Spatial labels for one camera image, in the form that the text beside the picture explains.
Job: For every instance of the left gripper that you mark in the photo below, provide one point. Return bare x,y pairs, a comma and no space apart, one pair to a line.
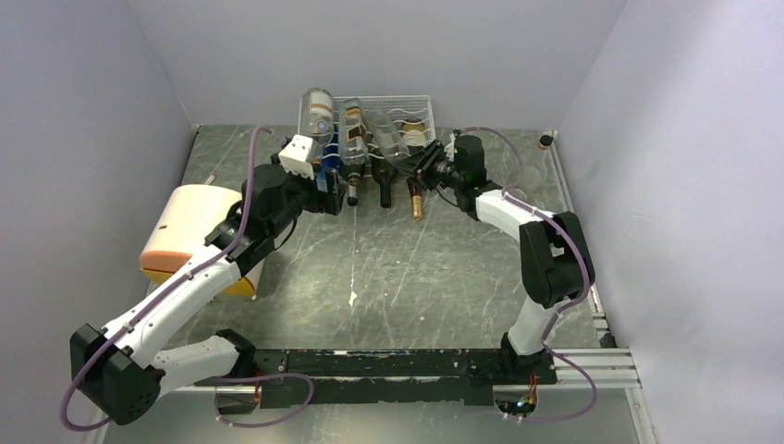
330,201

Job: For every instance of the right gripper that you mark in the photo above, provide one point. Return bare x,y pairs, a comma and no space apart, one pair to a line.
422,164

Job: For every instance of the clear bottle black orange label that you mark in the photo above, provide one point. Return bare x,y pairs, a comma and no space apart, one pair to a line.
352,135

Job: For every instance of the clear bottle blue seal label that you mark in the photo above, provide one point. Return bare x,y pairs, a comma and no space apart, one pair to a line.
317,111

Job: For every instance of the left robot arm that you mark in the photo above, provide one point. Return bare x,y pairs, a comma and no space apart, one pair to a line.
123,368

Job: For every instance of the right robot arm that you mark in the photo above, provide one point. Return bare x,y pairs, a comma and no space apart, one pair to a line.
556,267

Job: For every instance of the dark bottle silver cap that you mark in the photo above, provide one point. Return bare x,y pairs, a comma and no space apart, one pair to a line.
352,174

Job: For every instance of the red wine bottle gold cap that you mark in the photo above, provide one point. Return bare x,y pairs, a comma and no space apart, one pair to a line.
413,133

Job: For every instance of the blue bottle bottom row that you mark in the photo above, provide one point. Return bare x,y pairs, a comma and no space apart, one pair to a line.
328,159

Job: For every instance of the dark green bottle black cap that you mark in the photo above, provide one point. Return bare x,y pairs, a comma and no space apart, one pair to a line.
383,174

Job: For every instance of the cream orange bread box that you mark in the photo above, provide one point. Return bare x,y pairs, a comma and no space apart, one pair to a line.
191,213

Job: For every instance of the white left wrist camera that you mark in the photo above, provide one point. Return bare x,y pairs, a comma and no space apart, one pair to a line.
297,156

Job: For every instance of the white wire wine rack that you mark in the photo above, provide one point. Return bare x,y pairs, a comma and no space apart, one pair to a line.
399,108

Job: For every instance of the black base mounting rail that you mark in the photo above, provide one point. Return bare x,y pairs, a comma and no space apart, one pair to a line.
305,376

